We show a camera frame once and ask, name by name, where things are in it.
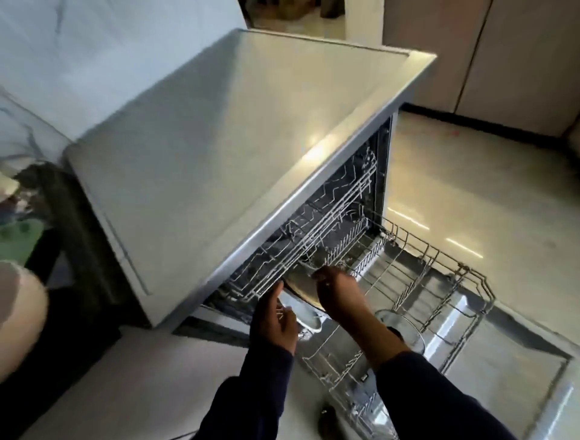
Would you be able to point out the person's left hand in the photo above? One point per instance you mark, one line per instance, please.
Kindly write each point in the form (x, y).
(272, 322)

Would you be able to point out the person's right hand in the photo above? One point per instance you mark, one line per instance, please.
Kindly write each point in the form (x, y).
(337, 294)

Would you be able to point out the grey speckled plate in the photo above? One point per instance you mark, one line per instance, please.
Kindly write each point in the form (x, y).
(301, 290)

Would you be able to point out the cream round plate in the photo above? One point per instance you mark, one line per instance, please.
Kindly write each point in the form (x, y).
(310, 319)

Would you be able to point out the glass lid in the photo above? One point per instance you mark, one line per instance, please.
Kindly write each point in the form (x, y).
(405, 328)

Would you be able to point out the silver dishwasher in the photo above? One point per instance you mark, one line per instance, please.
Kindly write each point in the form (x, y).
(226, 158)

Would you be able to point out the pink bowl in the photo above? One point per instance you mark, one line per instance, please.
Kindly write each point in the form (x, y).
(20, 317)

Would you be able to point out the green leaf plate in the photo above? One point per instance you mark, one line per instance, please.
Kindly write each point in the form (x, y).
(20, 238)

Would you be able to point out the person's left forearm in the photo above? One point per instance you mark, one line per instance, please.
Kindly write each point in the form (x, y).
(253, 394)

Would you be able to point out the person's right forearm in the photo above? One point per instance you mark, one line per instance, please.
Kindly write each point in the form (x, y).
(408, 390)

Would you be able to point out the person's left foot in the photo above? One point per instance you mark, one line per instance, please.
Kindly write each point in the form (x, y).
(328, 419)

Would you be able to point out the white base cabinet door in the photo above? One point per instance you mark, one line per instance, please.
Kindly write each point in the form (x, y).
(136, 385)

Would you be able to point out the dark bag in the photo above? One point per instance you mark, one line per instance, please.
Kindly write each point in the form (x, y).
(333, 8)

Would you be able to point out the dark low furniture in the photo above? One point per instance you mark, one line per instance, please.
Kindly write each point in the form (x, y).
(281, 9)

